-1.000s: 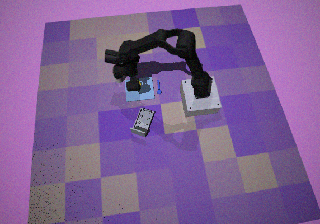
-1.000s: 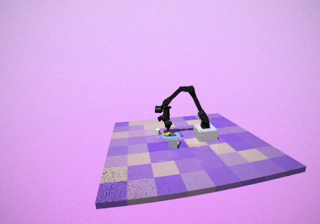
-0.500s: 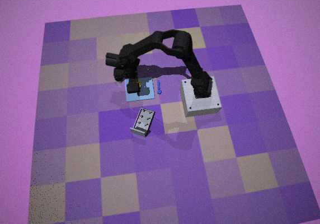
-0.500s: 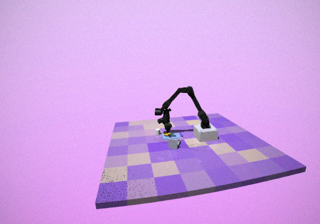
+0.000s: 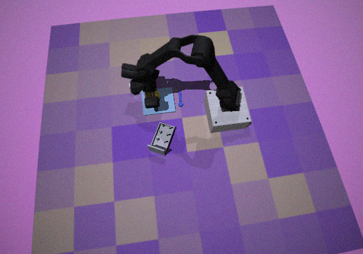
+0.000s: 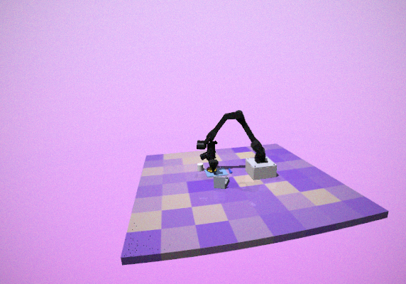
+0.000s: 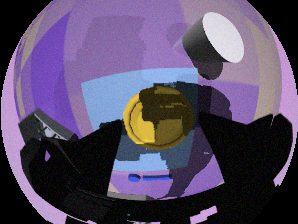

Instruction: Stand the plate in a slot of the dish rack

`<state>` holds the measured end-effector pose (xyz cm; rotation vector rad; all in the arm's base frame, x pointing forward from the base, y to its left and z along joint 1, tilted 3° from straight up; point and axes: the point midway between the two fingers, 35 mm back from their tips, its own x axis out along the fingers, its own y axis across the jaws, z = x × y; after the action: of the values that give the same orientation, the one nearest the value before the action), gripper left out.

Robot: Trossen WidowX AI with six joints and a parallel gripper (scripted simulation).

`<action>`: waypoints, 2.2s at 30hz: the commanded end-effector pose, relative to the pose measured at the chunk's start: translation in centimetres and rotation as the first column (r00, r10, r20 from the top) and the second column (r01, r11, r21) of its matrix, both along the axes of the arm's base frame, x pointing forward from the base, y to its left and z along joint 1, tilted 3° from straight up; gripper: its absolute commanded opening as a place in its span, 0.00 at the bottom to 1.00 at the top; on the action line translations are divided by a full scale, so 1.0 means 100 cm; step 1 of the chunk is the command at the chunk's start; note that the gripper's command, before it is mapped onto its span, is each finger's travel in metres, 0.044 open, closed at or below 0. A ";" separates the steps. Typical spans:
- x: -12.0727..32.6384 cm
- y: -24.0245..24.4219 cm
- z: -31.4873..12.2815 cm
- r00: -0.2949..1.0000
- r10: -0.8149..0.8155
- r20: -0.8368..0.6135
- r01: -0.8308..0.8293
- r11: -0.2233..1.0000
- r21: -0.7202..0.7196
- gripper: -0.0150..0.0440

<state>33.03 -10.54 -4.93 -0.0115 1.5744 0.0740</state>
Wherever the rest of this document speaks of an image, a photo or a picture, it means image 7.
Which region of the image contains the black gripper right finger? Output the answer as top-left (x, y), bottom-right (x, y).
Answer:
top-left (198, 111), bottom-right (274, 181)

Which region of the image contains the yellow plate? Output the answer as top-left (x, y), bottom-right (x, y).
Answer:
top-left (122, 85), bottom-right (194, 149)

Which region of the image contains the grey cylinder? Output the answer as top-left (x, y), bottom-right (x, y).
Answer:
top-left (182, 12), bottom-right (245, 63)

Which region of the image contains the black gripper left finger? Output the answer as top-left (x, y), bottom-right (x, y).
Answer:
top-left (41, 120), bottom-right (122, 196)

